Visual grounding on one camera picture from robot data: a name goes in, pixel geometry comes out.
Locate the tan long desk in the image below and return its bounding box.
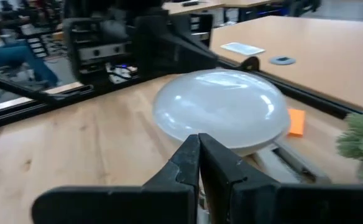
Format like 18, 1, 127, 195
162, 0, 274, 16

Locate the grey stapler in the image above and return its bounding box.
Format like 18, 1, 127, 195
252, 141, 331, 184

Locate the black aluminium table frame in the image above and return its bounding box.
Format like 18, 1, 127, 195
0, 55, 363, 131

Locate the white lightbulb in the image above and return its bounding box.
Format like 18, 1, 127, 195
152, 68, 291, 156

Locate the orange sticky note pad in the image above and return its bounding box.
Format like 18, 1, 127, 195
287, 108, 306, 137

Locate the person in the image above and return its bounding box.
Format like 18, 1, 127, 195
0, 7, 60, 88

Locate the tan wooden desk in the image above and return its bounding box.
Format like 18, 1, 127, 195
209, 15, 363, 110

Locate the green potted plant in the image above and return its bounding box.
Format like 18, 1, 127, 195
336, 105, 363, 183

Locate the grey desk grommet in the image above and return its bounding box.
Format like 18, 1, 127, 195
269, 55, 296, 66

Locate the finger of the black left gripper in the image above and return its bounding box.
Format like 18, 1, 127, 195
168, 30, 219, 75
134, 17, 177, 78

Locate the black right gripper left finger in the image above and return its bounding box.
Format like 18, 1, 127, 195
31, 133, 200, 224

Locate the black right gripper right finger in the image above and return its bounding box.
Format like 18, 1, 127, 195
199, 133, 363, 224

